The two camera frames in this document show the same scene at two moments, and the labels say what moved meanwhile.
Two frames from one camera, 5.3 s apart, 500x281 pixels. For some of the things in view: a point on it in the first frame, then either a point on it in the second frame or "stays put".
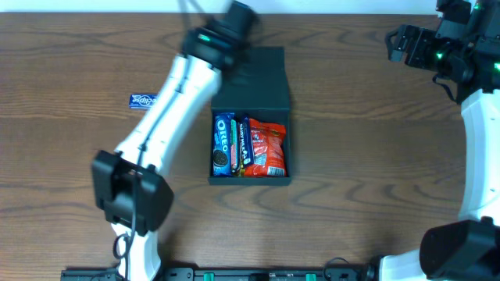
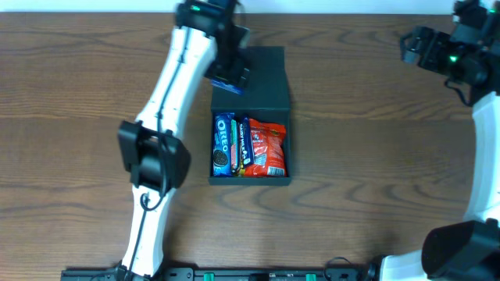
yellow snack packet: (242, 170) stays put
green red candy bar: (233, 147) stays put
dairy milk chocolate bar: (246, 141) stays put
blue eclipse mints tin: (141, 101) → (227, 87)
